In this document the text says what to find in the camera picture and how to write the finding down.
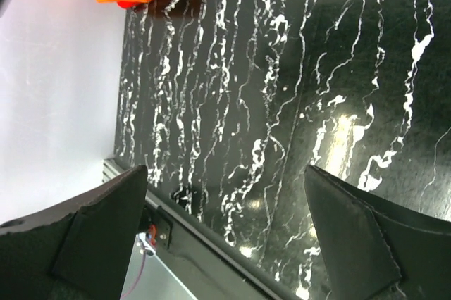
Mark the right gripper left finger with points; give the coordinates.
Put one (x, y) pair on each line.
(77, 249)

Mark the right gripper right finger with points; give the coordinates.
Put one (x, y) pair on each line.
(373, 248)

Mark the black marble pattern mat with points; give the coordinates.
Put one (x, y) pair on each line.
(226, 102)

